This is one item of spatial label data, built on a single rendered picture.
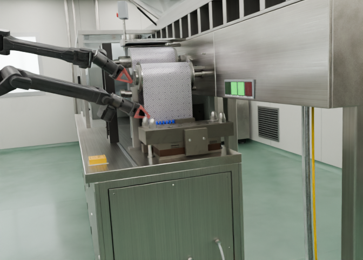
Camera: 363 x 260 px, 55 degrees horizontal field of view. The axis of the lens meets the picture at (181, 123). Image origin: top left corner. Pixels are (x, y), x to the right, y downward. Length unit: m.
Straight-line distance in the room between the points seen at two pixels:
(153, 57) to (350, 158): 1.12
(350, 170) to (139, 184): 0.77
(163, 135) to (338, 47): 0.77
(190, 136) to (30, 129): 5.95
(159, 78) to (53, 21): 5.71
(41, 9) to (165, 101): 5.81
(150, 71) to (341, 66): 0.90
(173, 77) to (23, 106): 5.73
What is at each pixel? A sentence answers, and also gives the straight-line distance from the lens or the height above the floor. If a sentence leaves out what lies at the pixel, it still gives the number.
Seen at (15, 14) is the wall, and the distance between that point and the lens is 7.31.
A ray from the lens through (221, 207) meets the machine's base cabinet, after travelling 1.57.
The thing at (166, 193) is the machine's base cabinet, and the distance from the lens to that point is 1.46.
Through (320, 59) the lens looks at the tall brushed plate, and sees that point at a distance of 1.02.
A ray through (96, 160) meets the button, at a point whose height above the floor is 0.92.
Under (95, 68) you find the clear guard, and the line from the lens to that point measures 2.64.
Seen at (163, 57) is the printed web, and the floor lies 1.35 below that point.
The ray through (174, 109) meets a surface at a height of 1.09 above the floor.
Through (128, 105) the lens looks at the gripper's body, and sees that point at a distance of 1.59.
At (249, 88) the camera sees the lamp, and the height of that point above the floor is 1.19.
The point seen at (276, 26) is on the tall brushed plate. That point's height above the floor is 1.39.
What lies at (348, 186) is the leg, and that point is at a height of 0.88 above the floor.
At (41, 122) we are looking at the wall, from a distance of 7.22.
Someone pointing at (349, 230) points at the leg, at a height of 0.74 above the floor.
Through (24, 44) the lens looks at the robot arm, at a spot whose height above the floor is 1.42.
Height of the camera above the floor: 1.25
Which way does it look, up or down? 8 degrees down
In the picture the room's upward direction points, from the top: 3 degrees counter-clockwise
